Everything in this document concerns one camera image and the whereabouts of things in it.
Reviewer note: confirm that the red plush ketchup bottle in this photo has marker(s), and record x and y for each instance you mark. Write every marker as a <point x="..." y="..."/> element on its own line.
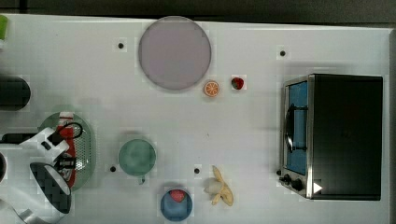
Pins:
<point x="67" y="132"/>

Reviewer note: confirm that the grey round plate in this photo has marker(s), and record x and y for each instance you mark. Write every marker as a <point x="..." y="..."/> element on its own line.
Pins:
<point x="174" y="53"/>

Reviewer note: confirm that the green metal cup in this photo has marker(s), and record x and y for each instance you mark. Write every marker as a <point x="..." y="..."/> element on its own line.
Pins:
<point x="137" y="158"/>

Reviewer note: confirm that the peeled banana toy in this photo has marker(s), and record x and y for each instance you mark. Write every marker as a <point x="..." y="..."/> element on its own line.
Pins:
<point x="218" y="189"/>

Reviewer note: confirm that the blue bowl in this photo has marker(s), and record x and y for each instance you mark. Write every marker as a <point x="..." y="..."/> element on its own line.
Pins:
<point x="174" y="211"/>

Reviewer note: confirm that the orange slice toy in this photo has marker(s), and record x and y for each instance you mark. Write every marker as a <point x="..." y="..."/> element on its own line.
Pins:
<point x="211" y="88"/>

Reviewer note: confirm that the black round pan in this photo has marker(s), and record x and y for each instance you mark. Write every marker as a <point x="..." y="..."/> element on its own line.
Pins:
<point x="3" y="167"/>

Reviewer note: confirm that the green oval strainer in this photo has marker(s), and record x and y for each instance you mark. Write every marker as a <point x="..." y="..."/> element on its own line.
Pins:
<point x="84" y="145"/>

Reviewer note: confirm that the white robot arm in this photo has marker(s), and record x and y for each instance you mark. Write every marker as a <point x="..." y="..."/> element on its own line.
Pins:
<point x="30" y="183"/>

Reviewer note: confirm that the green marker bottle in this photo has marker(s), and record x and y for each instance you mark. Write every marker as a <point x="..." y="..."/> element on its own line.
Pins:
<point x="3" y="29"/>

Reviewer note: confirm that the red toy in bowl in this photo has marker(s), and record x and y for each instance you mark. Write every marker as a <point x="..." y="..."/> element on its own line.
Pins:
<point x="177" y="195"/>

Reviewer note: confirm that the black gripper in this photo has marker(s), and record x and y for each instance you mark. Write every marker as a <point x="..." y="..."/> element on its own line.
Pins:
<point x="65" y="164"/>

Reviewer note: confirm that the black cylinder cup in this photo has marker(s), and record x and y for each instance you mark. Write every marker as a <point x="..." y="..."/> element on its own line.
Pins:
<point x="15" y="93"/>

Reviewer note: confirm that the black toaster oven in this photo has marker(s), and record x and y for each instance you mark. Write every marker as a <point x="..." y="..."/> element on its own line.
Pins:
<point x="332" y="137"/>

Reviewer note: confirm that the red strawberry toy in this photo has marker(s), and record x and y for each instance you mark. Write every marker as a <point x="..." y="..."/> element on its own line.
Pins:
<point x="238" y="83"/>

